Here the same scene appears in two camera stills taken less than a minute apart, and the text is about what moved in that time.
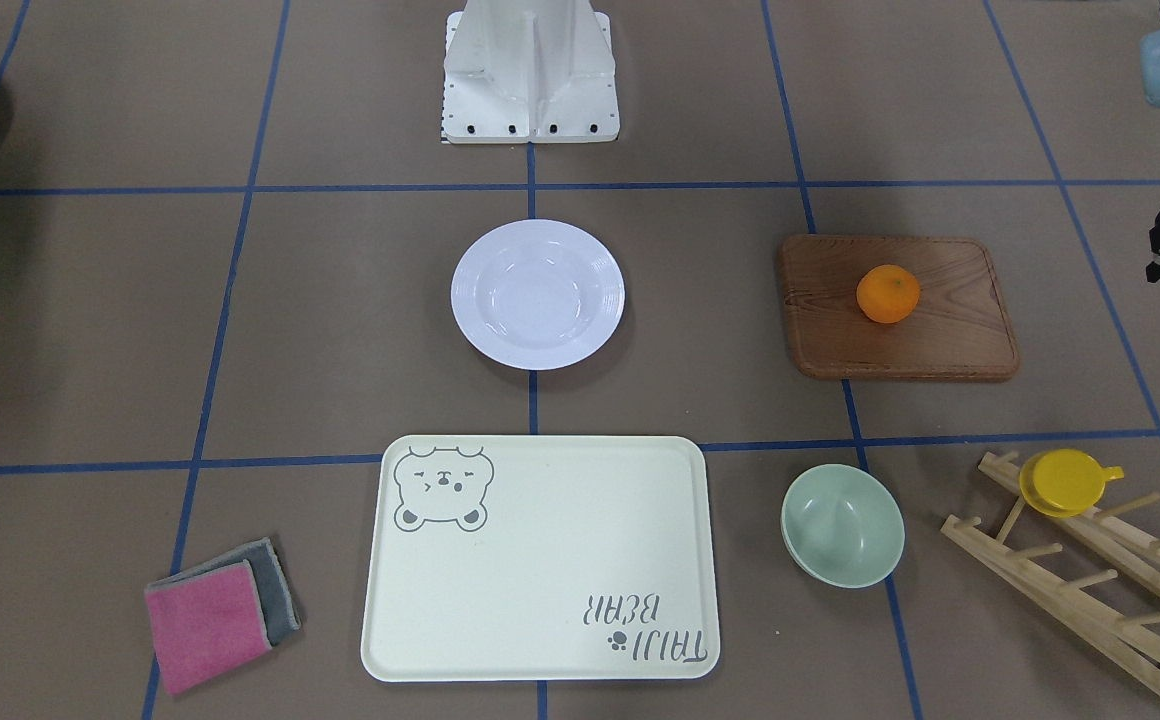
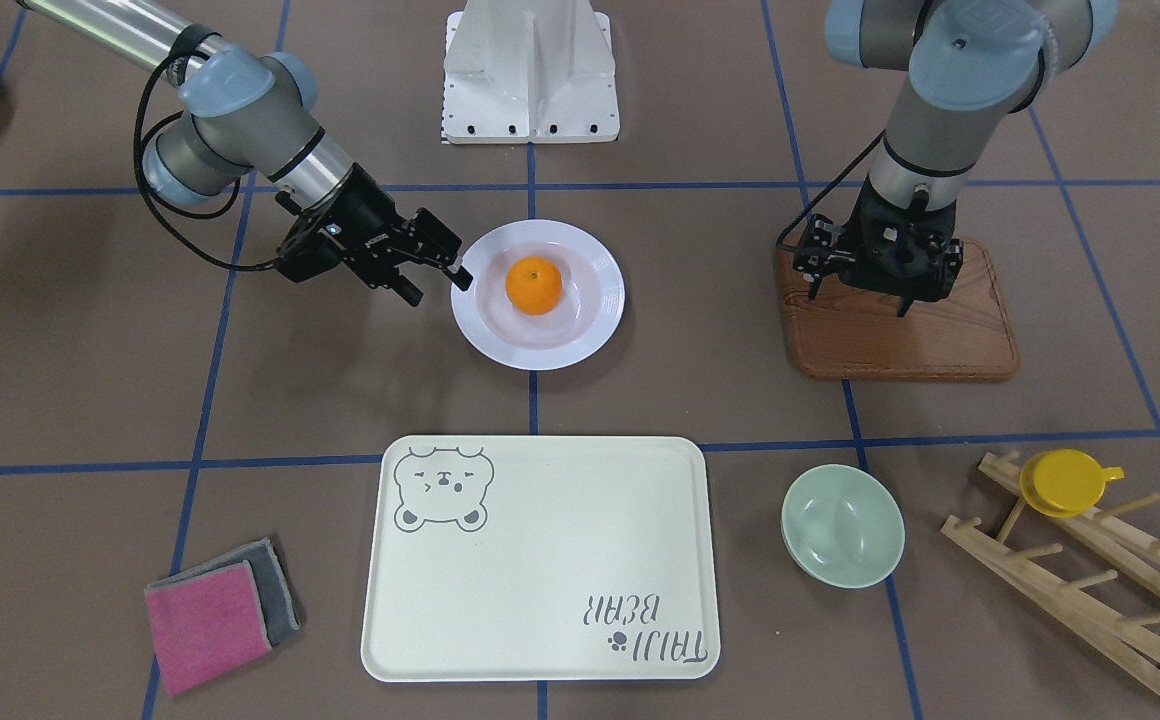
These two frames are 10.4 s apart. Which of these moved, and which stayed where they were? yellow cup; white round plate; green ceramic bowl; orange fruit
Moved: orange fruit
Stayed: white round plate; yellow cup; green ceramic bowl
